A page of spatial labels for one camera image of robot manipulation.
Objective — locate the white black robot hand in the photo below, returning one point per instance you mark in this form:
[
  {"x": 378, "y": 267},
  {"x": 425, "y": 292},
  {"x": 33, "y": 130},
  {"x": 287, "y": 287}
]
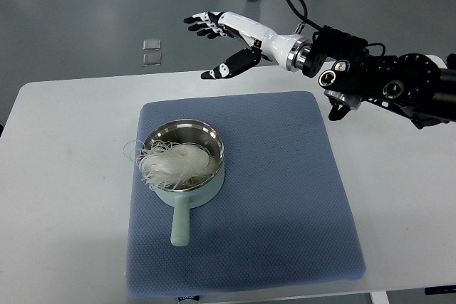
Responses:
[{"x": 292, "y": 52}]

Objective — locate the white vermicelli bundle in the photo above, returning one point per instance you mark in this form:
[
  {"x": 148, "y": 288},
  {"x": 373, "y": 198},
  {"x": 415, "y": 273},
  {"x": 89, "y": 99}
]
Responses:
[{"x": 172, "y": 166}]

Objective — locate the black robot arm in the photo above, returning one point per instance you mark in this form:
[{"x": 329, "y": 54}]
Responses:
[{"x": 411, "y": 86}]

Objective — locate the mint green pot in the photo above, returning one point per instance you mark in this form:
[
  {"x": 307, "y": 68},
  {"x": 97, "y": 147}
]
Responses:
[{"x": 198, "y": 132}]

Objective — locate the upper metal floor plate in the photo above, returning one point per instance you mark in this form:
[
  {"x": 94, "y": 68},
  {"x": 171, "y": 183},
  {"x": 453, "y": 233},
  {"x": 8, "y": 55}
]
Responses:
[{"x": 152, "y": 44}]

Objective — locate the metal floor plate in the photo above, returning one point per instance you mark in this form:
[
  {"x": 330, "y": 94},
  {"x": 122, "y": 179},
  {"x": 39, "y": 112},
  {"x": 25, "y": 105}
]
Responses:
[
  {"x": 152, "y": 44},
  {"x": 151, "y": 59}
]

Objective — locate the lower metal floor plate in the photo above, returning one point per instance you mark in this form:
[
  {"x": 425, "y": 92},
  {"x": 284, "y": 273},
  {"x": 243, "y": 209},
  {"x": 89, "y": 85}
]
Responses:
[{"x": 151, "y": 59}]

